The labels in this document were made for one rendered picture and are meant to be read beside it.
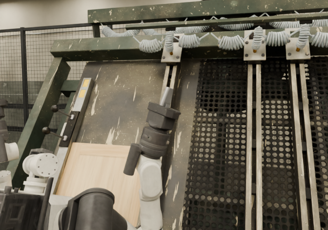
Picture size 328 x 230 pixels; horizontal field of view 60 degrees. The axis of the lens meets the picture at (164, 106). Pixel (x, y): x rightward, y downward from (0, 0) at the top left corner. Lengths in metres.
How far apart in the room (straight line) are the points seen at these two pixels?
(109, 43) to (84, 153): 0.64
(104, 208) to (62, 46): 1.26
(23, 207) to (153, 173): 0.35
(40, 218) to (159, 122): 0.39
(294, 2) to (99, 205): 1.65
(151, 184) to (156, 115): 0.21
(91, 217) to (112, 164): 0.65
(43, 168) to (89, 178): 0.55
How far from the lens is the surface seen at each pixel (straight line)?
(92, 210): 0.76
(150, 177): 0.87
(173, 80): 1.43
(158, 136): 0.85
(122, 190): 1.32
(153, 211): 0.95
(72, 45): 1.81
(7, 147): 1.21
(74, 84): 1.80
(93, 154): 1.44
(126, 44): 1.64
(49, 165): 0.89
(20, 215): 0.77
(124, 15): 2.15
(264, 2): 1.99
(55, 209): 0.81
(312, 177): 1.22
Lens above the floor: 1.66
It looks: 5 degrees down
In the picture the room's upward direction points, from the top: straight up
